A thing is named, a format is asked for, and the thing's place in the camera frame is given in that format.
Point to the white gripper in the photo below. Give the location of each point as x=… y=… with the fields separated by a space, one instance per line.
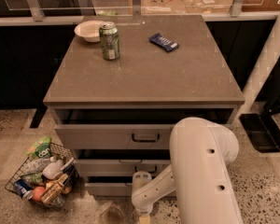
x=144 y=209

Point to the grey bottom drawer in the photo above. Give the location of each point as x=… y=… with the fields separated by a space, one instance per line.
x=109 y=186

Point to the grey drawer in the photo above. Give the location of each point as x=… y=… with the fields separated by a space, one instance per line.
x=136 y=128
x=109 y=186
x=120 y=162

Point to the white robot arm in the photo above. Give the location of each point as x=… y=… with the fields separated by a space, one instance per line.
x=200 y=150

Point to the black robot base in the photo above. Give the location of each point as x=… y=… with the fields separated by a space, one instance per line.
x=262 y=130

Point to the grey middle drawer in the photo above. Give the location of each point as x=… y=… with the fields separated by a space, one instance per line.
x=120 y=162

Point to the grey top drawer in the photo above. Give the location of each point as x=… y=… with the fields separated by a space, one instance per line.
x=136 y=128

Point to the grey drawer cabinet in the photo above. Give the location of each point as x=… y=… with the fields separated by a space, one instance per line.
x=195 y=75

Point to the white plastic bottle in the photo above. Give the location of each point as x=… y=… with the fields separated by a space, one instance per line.
x=53 y=169

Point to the brown snack box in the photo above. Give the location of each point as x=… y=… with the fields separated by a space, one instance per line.
x=54 y=190

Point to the orange fruit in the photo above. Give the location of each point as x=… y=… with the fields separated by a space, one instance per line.
x=38 y=192

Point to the green chip bag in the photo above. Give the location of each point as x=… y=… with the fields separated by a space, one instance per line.
x=40 y=148

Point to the clear water bottle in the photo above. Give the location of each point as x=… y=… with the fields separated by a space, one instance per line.
x=35 y=166

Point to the blue soda can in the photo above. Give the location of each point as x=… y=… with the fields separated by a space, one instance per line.
x=23 y=190

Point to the dark blue snack packet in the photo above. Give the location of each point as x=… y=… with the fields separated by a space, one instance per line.
x=163 y=43

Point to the green soda can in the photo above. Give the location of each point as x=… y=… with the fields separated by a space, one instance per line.
x=109 y=39

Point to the white bowl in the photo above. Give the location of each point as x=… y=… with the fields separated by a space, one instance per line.
x=89 y=30

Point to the left cardboard box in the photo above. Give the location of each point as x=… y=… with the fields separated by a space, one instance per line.
x=163 y=7

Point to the black wire basket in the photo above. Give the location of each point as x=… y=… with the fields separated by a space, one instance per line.
x=45 y=181

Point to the metal railing frame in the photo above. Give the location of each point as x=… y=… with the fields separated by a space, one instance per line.
x=73 y=11

